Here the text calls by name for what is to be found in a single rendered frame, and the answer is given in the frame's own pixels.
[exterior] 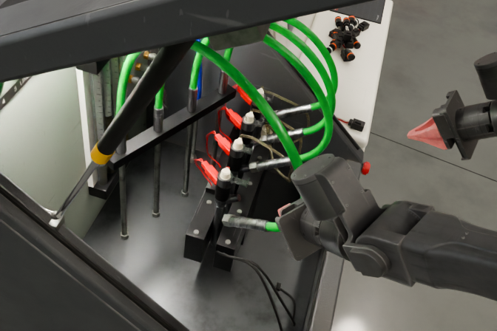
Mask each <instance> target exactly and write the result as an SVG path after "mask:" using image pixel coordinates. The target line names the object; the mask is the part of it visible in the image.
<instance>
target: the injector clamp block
mask: <svg viewBox="0 0 497 331"><path fill-rule="evenodd" d="M270 159H271V156H270V152H269V149H268V148H266V147H265V146H262V145H257V146H255V147H254V150H253V152H252V154H251V157H250V160H249V162H248V165H249V163H252V162H257V161H259V162H260V161H264V160H270ZM266 172H267V170H263V171H259V172H254V173H252V172H251V171H249V172H246V173H244V175H243V178H242V180H246V181H248V178H250V180H249V183H248V186H247V188H246V187H243V186H241V185H239V188H238V189H237V191H234V194H239V195H240V196H241V200H240V201H239V202H233V203H232V204H231V207H230V210H229V213H228V214H234V215H235V216H244V217H248V218H253V216H254V211H255V208H256V204H257V198H258V194H259V192H260V188H261V185H262V183H263V180H264V177H265V175H266ZM214 198H215V196H214V194H209V193H206V191H205V192H204V194H203V196H202V199H201V201H200V203H199V206H198V207H197V210H196V211H195V215H194V216H193V218H192V221H191V223H190V225H189V228H188V230H187V232H186V236H185V245H184V254H183V257H184V258H187V259H191V260H193V261H196V262H200V263H201V262H202V260H203V257H204V255H205V252H206V249H207V247H208V245H209V242H210V240H211V237H212V228H213V223H214V213H215V209H214V208H215V201H214ZM247 233H248V229H245V228H236V227H227V226H224V225H222V230H221V232H220V236H219V238H218V241H217V244H216V248H215V253H214V262H213V267H216V268H219V269H221V270H225V271H228V272H231V269H232V267H233V264H234V261H235V260H234V259H230V258H227V257H225V256H221V255H220V254H218V253H216V251H217V250H218V251H220V252H221V253H226V254H228V255H230V256H237V252H238V250H239V248H240V245H243V243H244V241H245V238H246V235H247Z"/></svg>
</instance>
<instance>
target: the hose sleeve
mask: <svg viewBox="0 0 497 331"><path fill-rule="evenodd" d="M268 222H270V221H268V220H264V219H253V218H248V217H244V216H232V217H231V218H230V221H229V223H230V225H231V226H232V227H236V228H245V229H250V230H255V231H262V232H269V231H267V230H266V224H267V223H268Z"/></svg>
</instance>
